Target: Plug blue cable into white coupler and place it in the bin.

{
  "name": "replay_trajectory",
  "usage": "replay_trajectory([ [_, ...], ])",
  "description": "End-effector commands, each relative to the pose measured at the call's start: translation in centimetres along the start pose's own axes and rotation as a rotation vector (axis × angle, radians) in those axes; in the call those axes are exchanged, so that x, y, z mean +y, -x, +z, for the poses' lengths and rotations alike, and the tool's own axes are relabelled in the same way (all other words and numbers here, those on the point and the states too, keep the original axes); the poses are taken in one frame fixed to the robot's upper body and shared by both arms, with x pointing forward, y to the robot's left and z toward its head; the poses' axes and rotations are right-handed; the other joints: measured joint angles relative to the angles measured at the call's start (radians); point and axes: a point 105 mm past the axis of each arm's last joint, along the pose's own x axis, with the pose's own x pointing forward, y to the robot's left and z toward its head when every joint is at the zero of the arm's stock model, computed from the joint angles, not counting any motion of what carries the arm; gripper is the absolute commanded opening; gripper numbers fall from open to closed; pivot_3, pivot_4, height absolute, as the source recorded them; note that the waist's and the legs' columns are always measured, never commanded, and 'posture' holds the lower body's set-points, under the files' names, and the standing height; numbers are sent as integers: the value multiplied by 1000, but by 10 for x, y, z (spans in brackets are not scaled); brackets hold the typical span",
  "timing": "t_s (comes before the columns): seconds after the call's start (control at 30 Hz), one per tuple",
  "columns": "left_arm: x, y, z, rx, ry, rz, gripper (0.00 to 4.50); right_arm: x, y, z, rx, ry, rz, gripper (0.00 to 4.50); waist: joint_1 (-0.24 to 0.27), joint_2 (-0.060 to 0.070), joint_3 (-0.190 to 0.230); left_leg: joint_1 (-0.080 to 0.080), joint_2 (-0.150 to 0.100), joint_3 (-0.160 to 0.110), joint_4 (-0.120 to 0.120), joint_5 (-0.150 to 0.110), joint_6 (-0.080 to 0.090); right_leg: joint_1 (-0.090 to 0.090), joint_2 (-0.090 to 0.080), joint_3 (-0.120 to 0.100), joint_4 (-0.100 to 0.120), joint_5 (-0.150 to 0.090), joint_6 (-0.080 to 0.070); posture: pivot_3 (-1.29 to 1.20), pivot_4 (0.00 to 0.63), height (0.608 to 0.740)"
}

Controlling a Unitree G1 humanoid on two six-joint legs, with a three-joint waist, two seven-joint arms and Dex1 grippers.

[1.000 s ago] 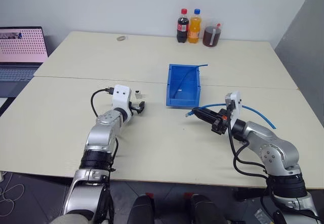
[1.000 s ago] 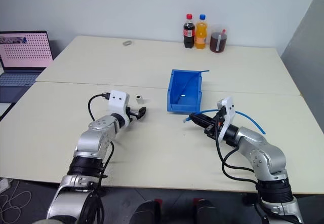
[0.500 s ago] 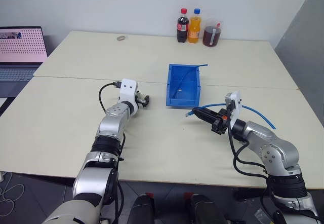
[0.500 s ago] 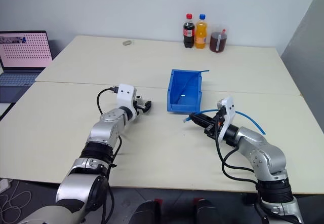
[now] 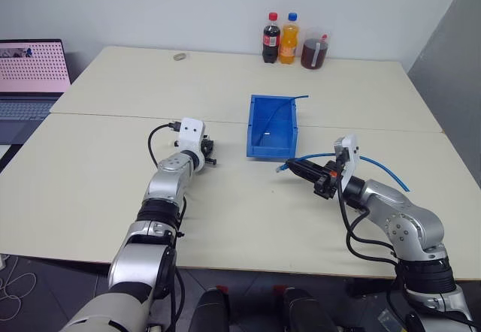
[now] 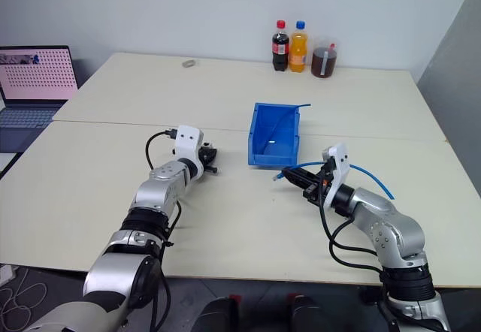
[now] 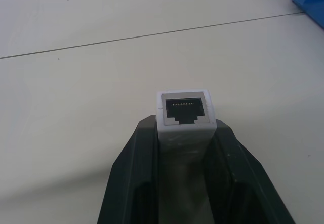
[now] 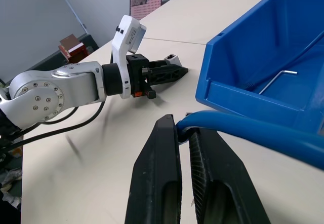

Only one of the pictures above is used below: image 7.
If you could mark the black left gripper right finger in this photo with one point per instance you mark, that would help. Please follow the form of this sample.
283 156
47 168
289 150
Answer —
243 178

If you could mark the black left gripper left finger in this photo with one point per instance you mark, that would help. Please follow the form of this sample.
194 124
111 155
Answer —
131 173

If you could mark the white ethernet coupler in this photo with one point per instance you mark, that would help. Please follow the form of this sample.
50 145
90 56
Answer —
186 132

